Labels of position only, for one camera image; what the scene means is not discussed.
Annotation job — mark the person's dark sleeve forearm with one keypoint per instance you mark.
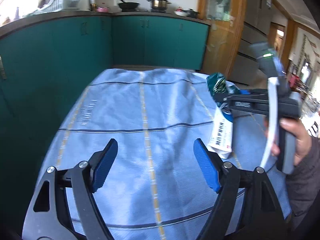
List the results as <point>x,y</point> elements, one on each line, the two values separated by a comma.
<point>303,184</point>

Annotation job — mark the pink bowl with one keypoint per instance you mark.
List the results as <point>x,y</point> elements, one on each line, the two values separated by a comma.
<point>102,9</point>

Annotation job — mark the person's right hand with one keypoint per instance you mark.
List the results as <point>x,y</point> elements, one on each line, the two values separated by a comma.
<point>303,139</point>

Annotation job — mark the teal lower cabinets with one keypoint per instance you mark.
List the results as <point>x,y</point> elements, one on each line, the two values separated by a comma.
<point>47,60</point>

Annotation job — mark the wooden glass sliding door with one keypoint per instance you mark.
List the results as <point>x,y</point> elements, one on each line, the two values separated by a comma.
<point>223,38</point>

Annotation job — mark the white bowl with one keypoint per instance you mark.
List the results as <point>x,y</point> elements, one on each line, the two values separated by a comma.
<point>180,13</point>

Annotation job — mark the white medicine box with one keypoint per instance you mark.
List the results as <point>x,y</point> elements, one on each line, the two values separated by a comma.
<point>220,140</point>

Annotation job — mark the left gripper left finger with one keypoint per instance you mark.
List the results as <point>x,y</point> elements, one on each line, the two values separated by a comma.
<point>86,178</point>

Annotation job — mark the dark green foil wrapper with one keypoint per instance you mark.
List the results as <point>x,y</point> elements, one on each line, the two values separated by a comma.
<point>217,84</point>

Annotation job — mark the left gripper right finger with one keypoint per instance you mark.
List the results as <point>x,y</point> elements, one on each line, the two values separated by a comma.
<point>224,179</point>

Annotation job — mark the white dish rack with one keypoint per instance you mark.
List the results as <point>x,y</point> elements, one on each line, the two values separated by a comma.
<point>57,5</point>

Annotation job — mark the black small pot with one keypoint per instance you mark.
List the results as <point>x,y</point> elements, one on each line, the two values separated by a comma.
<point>192,14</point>

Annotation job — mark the blue checked tablecloth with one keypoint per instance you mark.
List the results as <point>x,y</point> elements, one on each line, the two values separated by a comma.
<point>155,188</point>

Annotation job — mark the black wok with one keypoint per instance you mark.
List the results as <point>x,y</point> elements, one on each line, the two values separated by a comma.
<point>128,6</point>

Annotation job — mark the silver refrigerator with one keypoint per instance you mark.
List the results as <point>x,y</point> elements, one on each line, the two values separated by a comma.
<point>256,29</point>

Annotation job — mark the steel stock pot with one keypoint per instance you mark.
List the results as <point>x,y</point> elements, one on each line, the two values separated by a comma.
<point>159,5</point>

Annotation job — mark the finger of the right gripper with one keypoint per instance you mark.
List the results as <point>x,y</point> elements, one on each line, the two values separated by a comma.
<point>222,99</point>

